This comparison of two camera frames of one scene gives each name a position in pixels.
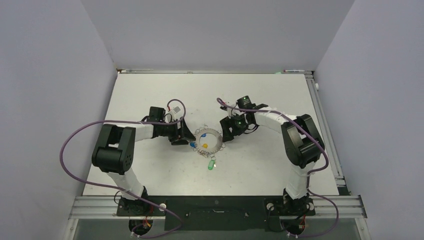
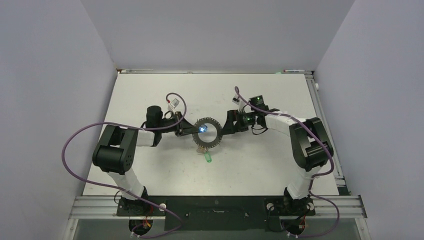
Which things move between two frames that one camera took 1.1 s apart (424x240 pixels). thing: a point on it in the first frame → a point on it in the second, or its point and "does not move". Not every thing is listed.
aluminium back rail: [209, 71] does not move
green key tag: [211, 164] → [208, 157]
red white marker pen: [287, 70] does not move
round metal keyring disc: [213, 131] → [195, 132]
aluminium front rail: [106, 207] does not move
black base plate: [217, 213] does not move
